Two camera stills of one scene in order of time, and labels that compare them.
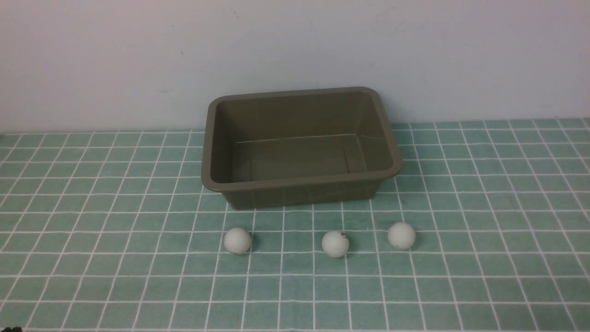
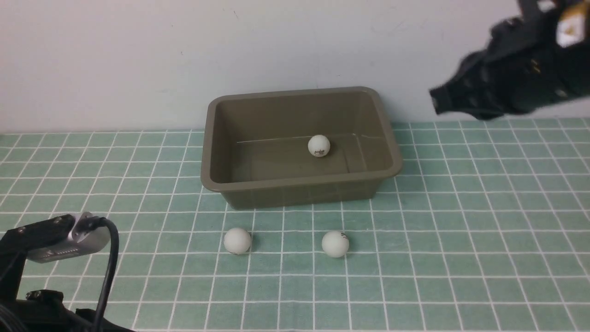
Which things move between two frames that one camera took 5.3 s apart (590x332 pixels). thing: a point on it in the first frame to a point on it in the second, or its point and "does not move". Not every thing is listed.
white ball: (237, 240) does not move
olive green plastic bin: (294, 148) does not move
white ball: (335, 244) does not move
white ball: (401, 235) to (319, 145)
